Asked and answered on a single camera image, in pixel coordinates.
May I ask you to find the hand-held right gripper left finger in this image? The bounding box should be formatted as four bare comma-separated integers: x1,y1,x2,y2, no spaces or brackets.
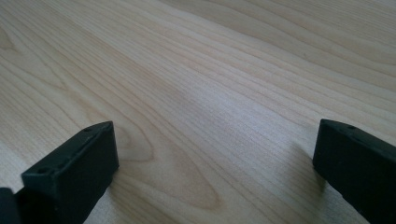
15,120,120,224

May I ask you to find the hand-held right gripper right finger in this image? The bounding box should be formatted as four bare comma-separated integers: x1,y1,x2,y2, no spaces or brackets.
312,118,396,224

